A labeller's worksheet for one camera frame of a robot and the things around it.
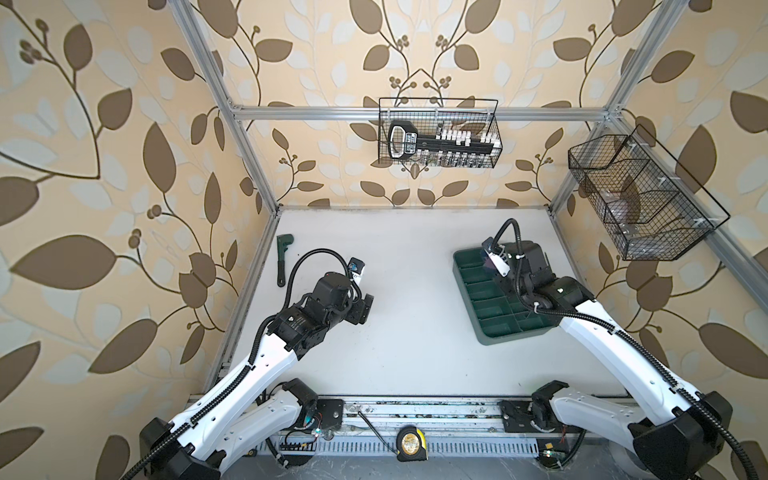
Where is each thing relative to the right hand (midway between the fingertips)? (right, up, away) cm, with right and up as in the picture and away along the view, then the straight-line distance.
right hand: (512, 267), depth 78 cm
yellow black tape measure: (-27, -40, -10) cm, 49 cm away
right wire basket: (+33, +15, -5) cm, 36 cm away
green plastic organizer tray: (-1, -15, +12) cm, 19 cm away
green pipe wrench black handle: (-73, +7, +33) cm, 81 cm away
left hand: (-39, -6, -1) cm, 40 cm away
